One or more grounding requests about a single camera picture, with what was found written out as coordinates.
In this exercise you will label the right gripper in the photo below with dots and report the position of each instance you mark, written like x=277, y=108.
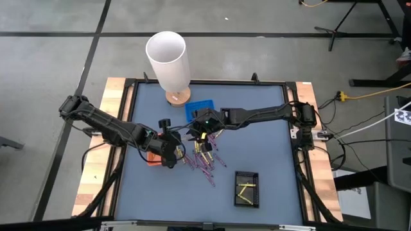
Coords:
x=208, y=117

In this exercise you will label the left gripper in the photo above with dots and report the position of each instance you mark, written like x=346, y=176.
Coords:
x=163, y=146

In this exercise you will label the yellow crayon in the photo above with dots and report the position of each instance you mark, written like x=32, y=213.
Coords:
x=243, y=191
x=245, y=199
x=209, y=155
x=247, y=185
x=205, y=159
x=180, y=154
x=219, y=131
x=196, y=147

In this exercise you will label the purple crayon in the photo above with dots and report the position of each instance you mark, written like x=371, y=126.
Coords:
x=220, y=160
x=213, y=142
x=195, y=159
x=210, y=181
x=203, y=162
x=206, y=171
x=189, y=162

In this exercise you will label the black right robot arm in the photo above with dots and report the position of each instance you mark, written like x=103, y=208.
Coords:
x=263, y=115

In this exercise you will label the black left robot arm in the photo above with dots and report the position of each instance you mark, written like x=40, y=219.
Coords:
x=106, y=123

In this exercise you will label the orange plastic basket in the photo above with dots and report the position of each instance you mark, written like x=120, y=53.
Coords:
x=151, y=158

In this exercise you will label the blue plastic basket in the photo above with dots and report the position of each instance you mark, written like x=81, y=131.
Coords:
x=199, y=105

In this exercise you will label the black plastic basket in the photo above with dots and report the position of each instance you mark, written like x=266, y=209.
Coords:
x=237, y=174

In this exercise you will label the wooden side board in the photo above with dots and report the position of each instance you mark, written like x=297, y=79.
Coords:
x=109, y=93
x=324, y=179

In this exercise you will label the yellow power plug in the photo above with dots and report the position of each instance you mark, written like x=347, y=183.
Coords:
x=342, y=96

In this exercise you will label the grey metal foot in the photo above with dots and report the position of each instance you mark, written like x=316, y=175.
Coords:
x=11, y=143

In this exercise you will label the black tripod stand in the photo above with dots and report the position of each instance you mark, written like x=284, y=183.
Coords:
x=335, y=32

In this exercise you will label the black stand base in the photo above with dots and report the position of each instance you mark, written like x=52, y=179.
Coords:
x=369, y=83

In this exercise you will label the grey storage box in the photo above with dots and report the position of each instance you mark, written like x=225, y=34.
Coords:
x=385, y=208

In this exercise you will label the grey cabinet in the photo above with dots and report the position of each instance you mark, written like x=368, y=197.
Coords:
x=398, y=154

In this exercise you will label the white marker paper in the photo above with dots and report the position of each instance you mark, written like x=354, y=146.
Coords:
x=403, y=117

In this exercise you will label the person's shoe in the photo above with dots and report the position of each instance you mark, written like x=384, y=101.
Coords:
x=405, y=56

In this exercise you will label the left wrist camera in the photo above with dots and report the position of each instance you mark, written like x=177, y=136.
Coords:
x=164, y=123

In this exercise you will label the black metal table frame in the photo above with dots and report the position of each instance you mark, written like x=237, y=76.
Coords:
x=208, y=82

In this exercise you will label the aluminium camera rail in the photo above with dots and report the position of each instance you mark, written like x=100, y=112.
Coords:
x=208, y=226

